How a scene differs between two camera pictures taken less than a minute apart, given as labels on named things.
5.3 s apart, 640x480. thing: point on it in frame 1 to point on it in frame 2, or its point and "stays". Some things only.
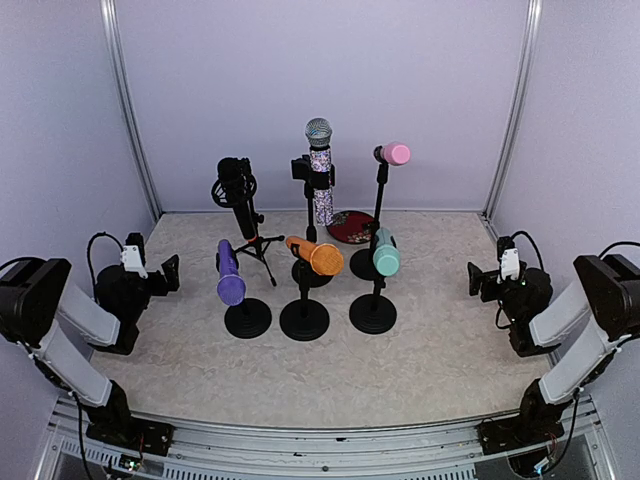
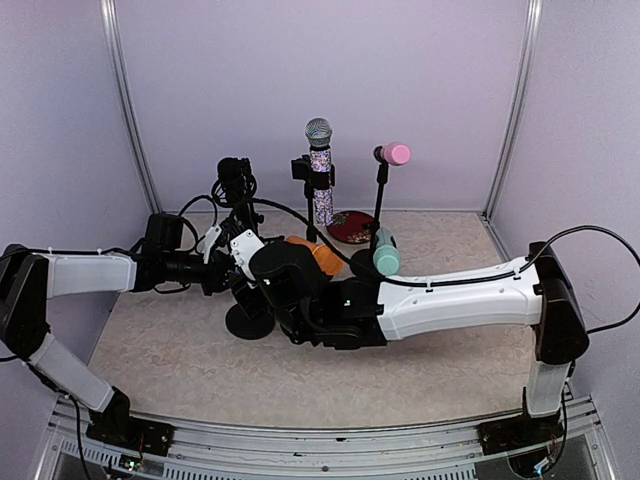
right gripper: (476, 278) to (254, 313)
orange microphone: (324, 258) stays
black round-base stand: (249, 319) stays
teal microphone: (386, 256) stays
